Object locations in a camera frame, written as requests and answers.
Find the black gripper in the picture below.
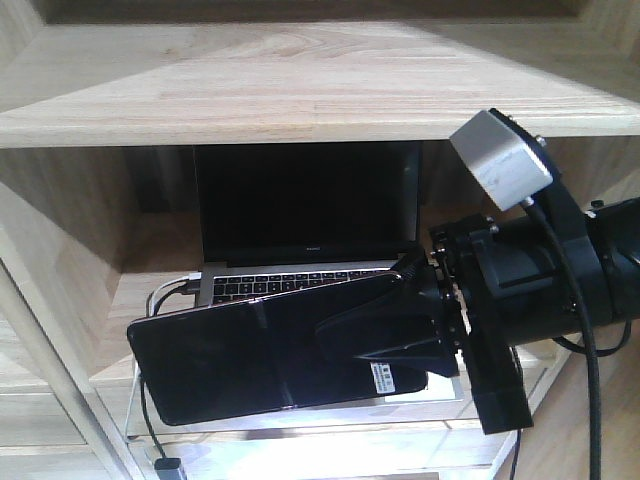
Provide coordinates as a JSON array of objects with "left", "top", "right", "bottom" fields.
[{"left": 316, "top": 214, "right": 581, "bottom": 434}]

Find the black smartphone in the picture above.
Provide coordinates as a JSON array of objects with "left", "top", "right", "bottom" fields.
[{"left": 126, "top": 273, "right": 427, "bottom": 426}]

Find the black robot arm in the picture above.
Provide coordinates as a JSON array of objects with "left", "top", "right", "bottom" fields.
[{"left": 316, "top": 199, "right": 639, "bottom": 434}]

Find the light wooden desk shelf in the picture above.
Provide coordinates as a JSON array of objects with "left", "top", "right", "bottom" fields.
[{"left": 1, "top": 1, "right": 639, "bottom": 479}]

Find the silver laptop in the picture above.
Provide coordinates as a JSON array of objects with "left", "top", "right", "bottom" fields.
[{"left": 194, "top": 141, "right": 423, "bottom": 306}]

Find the grey usb hub adapter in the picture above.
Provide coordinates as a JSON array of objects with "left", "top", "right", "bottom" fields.
[{"left": 153, "top": 457, "right": 187, "bottom": 480}]

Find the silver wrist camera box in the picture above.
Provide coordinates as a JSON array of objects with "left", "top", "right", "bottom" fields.
[{"left": 449, "top": 108, "right": 553, "bottom": 211}]

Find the white charger cable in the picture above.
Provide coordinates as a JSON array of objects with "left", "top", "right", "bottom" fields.
[{"left": 145, "top": 272, "right": 204, "bottom": 317}]

